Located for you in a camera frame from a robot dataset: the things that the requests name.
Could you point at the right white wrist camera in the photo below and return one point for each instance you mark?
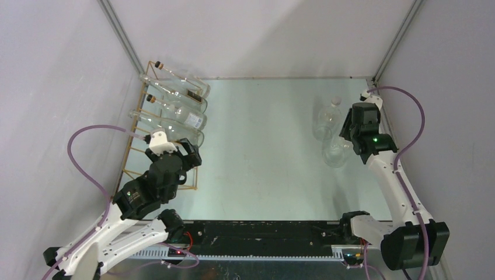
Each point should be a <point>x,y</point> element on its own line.
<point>372,98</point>

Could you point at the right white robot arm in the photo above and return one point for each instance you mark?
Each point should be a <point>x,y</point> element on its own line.
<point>414,239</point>

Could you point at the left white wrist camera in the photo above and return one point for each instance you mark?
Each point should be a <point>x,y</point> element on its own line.
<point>158,142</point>

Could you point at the clear bottle frosted cap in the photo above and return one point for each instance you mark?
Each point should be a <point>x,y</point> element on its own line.
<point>336,151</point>

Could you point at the aluminium frame rail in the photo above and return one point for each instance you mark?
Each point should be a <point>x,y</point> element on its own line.
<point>159,252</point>

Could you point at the right electronics board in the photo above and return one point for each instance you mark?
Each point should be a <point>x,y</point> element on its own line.
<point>355,256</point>

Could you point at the left electronics board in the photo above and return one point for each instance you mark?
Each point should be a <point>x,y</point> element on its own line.
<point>176,253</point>

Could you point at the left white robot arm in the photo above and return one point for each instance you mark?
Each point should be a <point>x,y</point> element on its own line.
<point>102,242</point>

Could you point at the clear bottle white label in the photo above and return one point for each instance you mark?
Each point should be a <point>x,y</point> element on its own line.
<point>180,112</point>

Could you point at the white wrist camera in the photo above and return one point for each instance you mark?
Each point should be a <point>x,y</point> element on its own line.
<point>372,98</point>
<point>158,142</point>

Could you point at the clear bottle black cork top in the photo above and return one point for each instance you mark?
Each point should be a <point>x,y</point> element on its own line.
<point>184,79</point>

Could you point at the clear bottle black label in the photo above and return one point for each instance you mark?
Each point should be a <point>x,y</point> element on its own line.
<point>177,93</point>

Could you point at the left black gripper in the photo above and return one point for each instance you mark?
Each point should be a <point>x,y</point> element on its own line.
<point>193,156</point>

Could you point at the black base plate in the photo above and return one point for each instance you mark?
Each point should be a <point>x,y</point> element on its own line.
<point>263,238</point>

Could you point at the electronics board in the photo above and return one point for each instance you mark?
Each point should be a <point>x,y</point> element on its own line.
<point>355,256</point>
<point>176,253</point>

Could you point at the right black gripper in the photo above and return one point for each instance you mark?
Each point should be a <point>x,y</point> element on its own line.
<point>345,132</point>

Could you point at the long clear glass bottle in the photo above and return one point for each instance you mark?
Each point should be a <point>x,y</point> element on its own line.
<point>173,129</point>

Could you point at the gold wire wine rack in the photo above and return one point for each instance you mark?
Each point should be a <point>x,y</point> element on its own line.
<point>134,158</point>

